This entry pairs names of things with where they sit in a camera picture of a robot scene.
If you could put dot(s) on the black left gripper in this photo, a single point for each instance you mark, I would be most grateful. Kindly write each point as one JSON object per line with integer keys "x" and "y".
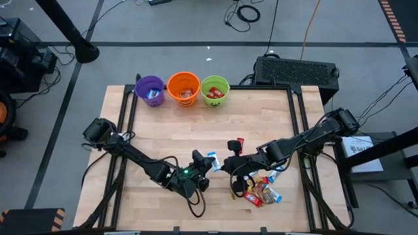
{"x": 183, "y": 182}

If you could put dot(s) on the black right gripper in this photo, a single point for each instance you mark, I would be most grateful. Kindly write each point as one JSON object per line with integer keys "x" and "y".
{"x": 245, "y": 163}

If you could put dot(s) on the blue white chocolate bar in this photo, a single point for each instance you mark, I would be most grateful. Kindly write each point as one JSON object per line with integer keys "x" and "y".
{"x": 215, "y": 163}
{"x": 252, "y": 175}
{"x": 277, "y": 173}
{"x": 153, "y": 94}
{"x": 277, "y": 197}

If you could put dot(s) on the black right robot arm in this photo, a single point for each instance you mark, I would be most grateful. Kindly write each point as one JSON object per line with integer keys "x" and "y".
{"x": 310, "y": 140}

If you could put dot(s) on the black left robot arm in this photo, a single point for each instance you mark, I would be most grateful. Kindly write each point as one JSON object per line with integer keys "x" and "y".
{"x": 137, "y": 156}

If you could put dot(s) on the green halloween bucket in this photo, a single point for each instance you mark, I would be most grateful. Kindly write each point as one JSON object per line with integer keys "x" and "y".
{"x": 209, "y": 83}

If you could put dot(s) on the orange halloween bucket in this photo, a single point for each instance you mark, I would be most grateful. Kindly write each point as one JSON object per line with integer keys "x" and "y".
{"x": 178, "y": 83}

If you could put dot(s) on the purple halloween bucket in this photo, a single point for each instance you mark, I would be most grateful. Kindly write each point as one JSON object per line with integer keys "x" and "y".
{"x": 143, "y": 86}

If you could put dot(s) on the black computer case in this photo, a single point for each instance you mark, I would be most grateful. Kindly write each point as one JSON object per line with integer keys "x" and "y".
{"x": 294, "y": 72}

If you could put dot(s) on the white paper sign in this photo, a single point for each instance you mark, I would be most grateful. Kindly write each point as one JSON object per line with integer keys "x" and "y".
{"x": 362, "y": 156}

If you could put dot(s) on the black pole stand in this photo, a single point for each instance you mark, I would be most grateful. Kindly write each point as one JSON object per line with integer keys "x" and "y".
{"x": 85, "y": 51}

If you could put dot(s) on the black power strip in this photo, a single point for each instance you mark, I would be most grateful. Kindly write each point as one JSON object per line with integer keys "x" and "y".
{"x": 160, "y": 2}

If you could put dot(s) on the black side stand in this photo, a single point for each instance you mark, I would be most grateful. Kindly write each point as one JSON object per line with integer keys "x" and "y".
{"x": 396, "y": 173}

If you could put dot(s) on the hazard-striped black box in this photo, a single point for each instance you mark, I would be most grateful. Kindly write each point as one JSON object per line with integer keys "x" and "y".
{"x": 29, "y": 223}

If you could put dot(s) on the black orange wheeled machine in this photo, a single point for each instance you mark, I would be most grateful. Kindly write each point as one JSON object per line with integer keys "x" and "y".
{"x": 6, "y": 130}

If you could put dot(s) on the black equipment rack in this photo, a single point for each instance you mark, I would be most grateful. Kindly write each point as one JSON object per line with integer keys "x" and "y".
{"x": 19, "y": 58}

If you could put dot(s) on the hazard-striped black mat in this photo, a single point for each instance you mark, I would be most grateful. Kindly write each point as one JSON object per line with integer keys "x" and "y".
{"x": 408, "y": 16}

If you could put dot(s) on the black aluminium table frame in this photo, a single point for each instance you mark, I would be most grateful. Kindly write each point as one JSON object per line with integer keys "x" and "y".
{"x": 261, "y": 87}

